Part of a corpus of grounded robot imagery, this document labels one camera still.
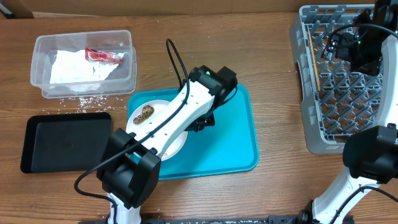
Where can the clear plastic bin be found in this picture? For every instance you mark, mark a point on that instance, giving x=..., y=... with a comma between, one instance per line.
x=121, y=81

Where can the brown food scrap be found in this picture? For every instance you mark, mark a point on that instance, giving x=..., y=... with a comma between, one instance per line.
x=147, y=111

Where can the black tray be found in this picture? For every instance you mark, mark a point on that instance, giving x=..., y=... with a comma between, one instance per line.
x=65, y=142

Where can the white round plate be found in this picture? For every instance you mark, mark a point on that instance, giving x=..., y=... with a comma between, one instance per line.
x=158, y=105

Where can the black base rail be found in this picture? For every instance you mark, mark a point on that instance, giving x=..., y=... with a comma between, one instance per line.
x=273, y=219

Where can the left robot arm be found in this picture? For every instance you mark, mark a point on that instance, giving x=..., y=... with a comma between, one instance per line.
x=133, y=158

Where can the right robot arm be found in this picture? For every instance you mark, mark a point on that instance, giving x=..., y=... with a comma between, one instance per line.
x=369, y=161

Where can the grey dishwasher rack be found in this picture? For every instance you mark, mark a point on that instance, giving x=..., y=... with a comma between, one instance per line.
x=349, y=102

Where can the wooden chopstick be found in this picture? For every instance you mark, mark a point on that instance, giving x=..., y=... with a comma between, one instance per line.
x=314, y=61

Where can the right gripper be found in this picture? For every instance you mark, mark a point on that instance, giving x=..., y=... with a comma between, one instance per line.
x=369, y=66

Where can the cardboard backdrop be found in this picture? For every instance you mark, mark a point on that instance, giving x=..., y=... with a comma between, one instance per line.
x=27, y=8

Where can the red sauce packet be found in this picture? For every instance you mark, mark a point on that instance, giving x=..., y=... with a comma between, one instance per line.
x=104, y=57

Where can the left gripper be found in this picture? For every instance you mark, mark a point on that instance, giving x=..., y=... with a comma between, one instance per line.
x=209, y=121

